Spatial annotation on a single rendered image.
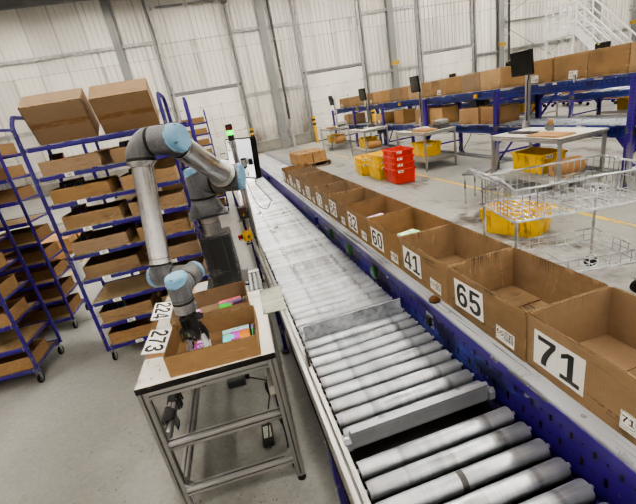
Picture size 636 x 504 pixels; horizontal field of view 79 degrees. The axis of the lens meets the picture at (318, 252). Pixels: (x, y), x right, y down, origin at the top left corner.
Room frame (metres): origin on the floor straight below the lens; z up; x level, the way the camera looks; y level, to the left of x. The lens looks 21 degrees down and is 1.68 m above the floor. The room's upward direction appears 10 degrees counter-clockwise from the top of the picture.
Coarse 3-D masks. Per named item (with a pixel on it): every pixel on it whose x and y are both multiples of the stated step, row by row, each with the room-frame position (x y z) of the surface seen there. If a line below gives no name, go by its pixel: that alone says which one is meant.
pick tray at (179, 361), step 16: (208, 320) 1.64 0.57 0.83; (224, 320) 1.65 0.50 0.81; (240, 320) 1.66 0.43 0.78; (256, 320) 1.58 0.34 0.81; (176, 336) 1.59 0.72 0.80; (256, 336) 1.40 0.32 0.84; (176, 352) 1.52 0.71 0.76; (192, 352) 1.36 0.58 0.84; (208, 352) 1.37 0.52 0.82; (224, 352) 1.38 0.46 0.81; (240, 352) 1.39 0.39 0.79; (256, 352) 1.40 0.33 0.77; (176, 368) 1.35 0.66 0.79; (192, 368) 1.36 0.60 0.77
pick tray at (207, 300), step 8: (216, 288) 1.97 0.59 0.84; (224, 288) 1.97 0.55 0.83; (232, 288) 1.98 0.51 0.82; (240, 288) 1.99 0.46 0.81; (200, 296) 1.95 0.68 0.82; (208, 296) 1.95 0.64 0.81; (216, 296) 1.96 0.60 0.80; (224, 296) 1.97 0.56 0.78; (232, 296) 1.98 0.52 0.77; (200, 304) 1.94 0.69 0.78; (208, 304) 1.95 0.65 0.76; (216, 304) 1.94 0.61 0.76; (240, 304) 1.72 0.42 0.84; (248, 304) 1.72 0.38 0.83; (208, 312) 1.68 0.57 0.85; (216, 312) 1.69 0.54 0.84; (176, 320) 1.66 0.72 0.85
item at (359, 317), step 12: (396, 300) 1.55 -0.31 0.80; (360, 312) 1.51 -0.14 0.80; (372, 312) 1.52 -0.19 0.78; (384, 312) 1.53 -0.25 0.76; (396, 312) 1.54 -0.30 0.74; (312, 324) 1.47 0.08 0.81; (324, 324) 1.48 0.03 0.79; (336, 324) 1.49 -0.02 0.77; (348, 324) 1.50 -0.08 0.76; (360, 324) 1.51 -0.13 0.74; (312, 336) 1.46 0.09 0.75
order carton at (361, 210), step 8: (368, 200) 2.49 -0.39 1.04; (376, 200) 2.50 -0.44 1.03; (384, 200) 2.51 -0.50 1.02; (392, 200) 2.40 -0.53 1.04; (352, 208) 2.46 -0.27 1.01; (360, 208) 2.48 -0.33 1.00; (368, 208) 2.49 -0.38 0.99; (376, 208) 2.50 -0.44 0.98; (384, 208) 2.51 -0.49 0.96; (392, 208) 2.41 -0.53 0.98; (400, 208) 2.30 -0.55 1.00; (360, 216) 2.17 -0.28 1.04; (360, 224) 2.19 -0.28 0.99; (352, 232) 2.37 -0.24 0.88; (360, 232) 2.21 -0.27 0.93; (368, 232) 2.08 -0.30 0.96; (368, 240) 2.09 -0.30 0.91
